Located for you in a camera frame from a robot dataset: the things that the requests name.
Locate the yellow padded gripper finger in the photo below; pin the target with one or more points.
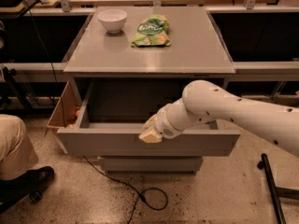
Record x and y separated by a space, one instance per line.
149 133

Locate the white gripper body with wrap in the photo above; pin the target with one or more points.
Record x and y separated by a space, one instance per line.
163 123

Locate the grey top drawer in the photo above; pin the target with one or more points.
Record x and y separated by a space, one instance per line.
111 123

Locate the grey drawer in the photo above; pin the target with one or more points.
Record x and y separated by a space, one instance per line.
151 164
111 123

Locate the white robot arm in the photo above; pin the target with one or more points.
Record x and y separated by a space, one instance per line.
203 101

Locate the grey bottom drawer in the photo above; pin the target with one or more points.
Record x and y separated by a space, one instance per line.
151 164

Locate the grey drawer cabinet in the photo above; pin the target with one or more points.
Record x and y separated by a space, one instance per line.
195 52

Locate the orange ball in box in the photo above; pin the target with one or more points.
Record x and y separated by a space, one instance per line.
77 113

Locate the cardboard box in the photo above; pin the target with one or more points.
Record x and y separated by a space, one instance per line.
64 114

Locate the green chip bag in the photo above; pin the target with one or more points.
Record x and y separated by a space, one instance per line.
152 32

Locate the white bowl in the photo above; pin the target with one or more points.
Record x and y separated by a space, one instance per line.
112 20

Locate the black shoe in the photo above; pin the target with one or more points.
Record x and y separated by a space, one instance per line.
30 181

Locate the black metal floor stand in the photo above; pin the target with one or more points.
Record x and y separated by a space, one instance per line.
276 192

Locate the person leg beige trousers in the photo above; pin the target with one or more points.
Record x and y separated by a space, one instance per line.
17 154

